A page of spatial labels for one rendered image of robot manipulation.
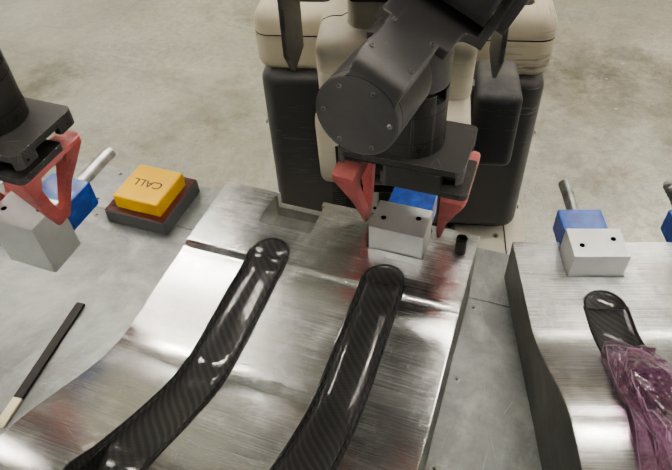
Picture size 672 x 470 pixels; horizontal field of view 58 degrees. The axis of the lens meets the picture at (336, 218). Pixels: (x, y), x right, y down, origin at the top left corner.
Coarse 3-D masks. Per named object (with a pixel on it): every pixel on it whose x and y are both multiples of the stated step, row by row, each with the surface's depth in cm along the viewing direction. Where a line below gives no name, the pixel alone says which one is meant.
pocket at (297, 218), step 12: (276, 204) 62; (288, 204) 62; (264, 216) 60; (276, 216) 63; (288, 216) 63; (300, 216) 62; (312, 216) 61; (288, 228) 62; (300, 228) 62; (312, 228) 61
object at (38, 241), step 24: (96, 168) 58; (48, 192) 54; (72, 192) 54; (0, 216) 50; (24, 216) 50; (72, 216) 54; (0, 240) 52; (24, 240) 51; (48, 240) 51; (72, 240) 54; (48, 264) 52
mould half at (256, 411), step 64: (256, 192) 62; (192, 256) 56; (320, 256) 55; (384, 256) 55; (448, 256) 54; (192, 320) 51; (320, 320) 51; (448, 320) 50; (128, 384) 46; (256, 384) 47; (384, 384) 46; (0, 448) 39; (64, 448) 39; (192, 448) 40; (256, 448) 41; (384, 448) 42
